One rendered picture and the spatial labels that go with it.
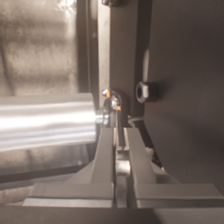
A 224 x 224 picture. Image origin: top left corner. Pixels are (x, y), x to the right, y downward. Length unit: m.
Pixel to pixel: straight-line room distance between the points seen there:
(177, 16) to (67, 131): 0.25
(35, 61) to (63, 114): 0.93
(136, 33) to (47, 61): 0.98
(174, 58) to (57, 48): 1.07
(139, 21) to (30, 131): 0.27
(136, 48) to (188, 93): 0.15
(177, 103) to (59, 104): 0.22
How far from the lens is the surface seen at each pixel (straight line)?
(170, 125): 0.20
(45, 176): 1.15
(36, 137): 0.33
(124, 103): 0.32
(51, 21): 1.23
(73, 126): 0.32
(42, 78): 1.23
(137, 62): 0.29
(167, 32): 0.21
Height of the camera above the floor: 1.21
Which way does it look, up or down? 66 degrees down
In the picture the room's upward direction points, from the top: 144 degrees clockwise
